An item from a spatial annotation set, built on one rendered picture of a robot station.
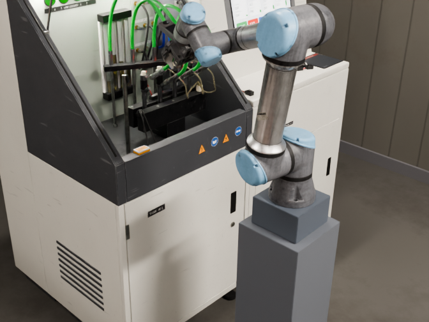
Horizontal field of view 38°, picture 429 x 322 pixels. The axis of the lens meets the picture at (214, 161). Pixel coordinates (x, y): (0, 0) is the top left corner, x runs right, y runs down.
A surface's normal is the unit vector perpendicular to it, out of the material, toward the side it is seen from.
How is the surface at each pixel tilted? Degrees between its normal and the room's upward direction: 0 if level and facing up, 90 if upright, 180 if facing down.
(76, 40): 90
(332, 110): 90
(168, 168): 90
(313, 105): 90
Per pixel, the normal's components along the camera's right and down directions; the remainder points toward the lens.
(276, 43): -0.78, 0.15
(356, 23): -0.68, 0.33
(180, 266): 0.72, 0.33
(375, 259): 0.01, -0.88
